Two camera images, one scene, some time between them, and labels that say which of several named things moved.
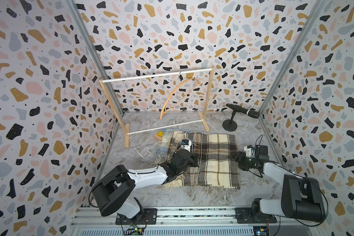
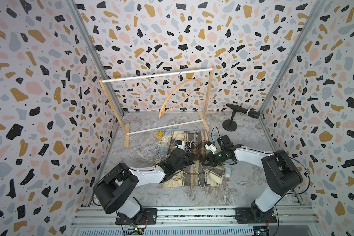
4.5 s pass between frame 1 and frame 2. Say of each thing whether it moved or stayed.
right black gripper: moved
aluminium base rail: stayed
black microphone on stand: stayed
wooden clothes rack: stayed
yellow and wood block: stayed
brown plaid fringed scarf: moved
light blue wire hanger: moved
